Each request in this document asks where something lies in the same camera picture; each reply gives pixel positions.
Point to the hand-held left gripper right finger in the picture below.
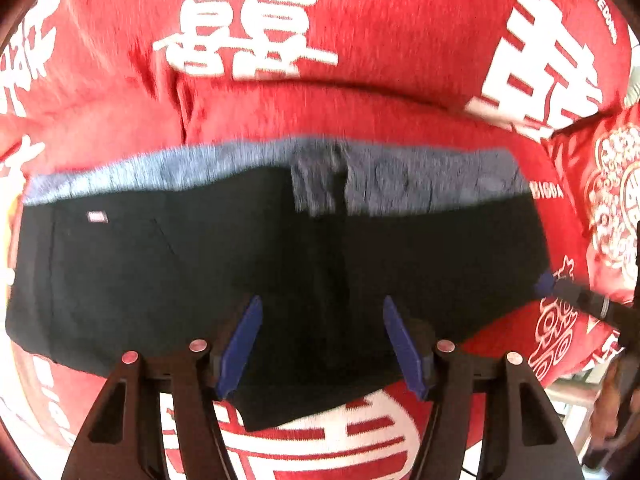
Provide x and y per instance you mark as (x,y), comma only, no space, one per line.
(405,355)

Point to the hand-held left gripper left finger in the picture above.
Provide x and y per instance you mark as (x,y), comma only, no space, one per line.
(240,355)

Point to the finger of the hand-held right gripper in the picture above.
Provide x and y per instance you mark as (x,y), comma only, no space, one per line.
(575,296)

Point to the black pants with blue trim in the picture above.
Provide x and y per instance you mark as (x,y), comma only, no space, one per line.
(150,285)

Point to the person's right hand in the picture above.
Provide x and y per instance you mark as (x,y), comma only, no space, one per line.
(606,400)

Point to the red embroidered pillow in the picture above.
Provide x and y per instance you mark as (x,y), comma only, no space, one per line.
(615,200)

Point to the red printed blanket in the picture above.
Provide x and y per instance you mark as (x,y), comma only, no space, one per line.
(375,35)

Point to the white furniture frame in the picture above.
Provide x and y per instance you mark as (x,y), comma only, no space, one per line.
(570,395)

